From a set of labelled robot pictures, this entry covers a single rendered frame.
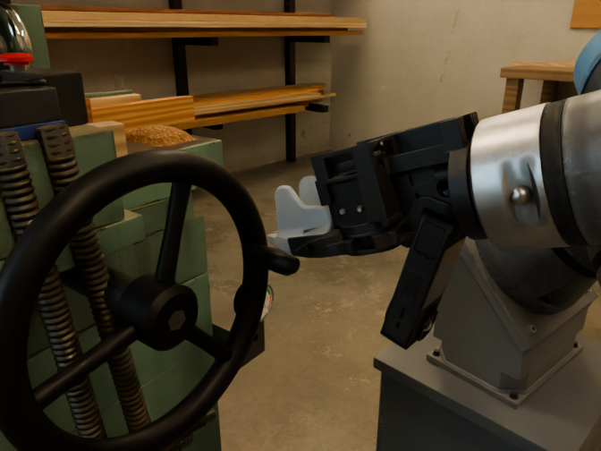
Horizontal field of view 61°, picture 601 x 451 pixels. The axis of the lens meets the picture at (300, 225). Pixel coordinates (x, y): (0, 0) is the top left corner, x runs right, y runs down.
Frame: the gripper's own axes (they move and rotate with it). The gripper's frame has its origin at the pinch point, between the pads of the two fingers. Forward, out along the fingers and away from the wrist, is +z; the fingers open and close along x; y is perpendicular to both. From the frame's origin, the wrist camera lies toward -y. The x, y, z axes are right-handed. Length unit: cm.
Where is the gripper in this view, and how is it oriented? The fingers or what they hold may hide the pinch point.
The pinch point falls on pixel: (282, 242)
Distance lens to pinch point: 47.8
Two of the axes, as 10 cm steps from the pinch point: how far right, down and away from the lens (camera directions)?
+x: -6.0, 2.9, -7.5
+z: -7.5, 1.1, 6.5
